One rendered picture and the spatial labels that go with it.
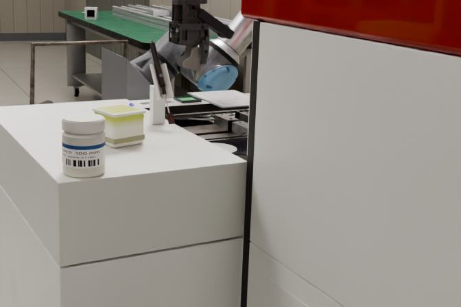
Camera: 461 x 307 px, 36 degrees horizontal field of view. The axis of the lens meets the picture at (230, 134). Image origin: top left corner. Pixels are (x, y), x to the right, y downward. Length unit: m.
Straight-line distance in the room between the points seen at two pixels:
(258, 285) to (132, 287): 0.23
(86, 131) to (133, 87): 0.88
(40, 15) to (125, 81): 9.52
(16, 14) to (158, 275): 10.30
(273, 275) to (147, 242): 0.23
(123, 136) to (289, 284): 0.42
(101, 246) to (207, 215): 0.20
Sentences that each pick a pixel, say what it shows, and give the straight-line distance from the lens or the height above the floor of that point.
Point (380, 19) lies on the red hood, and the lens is 0.99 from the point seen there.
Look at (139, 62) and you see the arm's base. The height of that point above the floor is 1.01.
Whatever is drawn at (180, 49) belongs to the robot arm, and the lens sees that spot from 2.18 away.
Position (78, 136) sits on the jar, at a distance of 1.18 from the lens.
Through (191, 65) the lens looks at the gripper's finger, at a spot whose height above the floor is 1.06.
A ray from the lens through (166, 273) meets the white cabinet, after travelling 1.31.
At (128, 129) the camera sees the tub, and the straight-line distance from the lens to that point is 1.38.
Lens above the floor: 1.32
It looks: 14 degrees down
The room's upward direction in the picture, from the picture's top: 2 degrees clockwise
